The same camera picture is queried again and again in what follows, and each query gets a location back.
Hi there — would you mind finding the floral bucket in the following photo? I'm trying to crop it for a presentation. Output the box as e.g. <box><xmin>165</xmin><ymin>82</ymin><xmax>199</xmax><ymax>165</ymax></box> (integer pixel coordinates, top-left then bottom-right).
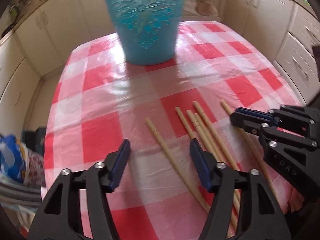
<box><xmin>23</xmin><ymin>151</ymin><xmax>46</xmax><ymax>187</ymax></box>

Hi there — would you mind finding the blue plastic bag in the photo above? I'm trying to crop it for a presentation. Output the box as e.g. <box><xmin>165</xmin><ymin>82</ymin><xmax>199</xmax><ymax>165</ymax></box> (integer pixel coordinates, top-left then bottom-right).
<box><xmin>1</xmin><ymin>134</ymin><xmax>26</xmax><ymax>183</ymax></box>

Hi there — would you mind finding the teal perforated bin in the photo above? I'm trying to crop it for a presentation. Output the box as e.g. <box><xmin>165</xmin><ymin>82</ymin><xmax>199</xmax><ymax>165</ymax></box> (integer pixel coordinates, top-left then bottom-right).
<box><xmin>105</xmin><ymin>0</ymin><xmax>184</xmax><ymax>66</ymax></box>

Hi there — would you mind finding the red checkered tablecloth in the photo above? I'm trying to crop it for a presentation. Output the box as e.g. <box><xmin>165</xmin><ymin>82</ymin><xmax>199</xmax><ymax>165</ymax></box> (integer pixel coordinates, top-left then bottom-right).
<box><xmin>44</xmin><ymin>22</ymin><xmax>300</xmax><ymax>239</ymax></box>

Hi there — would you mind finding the bamboo chopstick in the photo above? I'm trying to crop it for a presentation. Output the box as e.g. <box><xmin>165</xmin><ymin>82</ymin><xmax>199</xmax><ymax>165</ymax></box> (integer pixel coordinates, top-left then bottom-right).
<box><xmin>186</xmin><ymin>109</ymin><xmax>238</xmax><ymax>230</ymax></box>
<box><xmin>194</xmin><ymin>113</ymin><xmax>241</xmax><ymax>213</ymax></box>
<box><xmin>192</xmin><ymin>100</ymin><xmax>242</xmax><ymax>203</ymax></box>
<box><xmin>175</xmin><ymin>107</ymin><xmax>195</xmax><ymax>140</ymax></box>
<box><xmin>145</xmin><ymin>118</ymin><xmax>210</xmax><ymax>213</ymax></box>
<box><xmin>220</xmin><ymin>99</ymin><xmax>279</xmax><ymax>203</ymax></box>

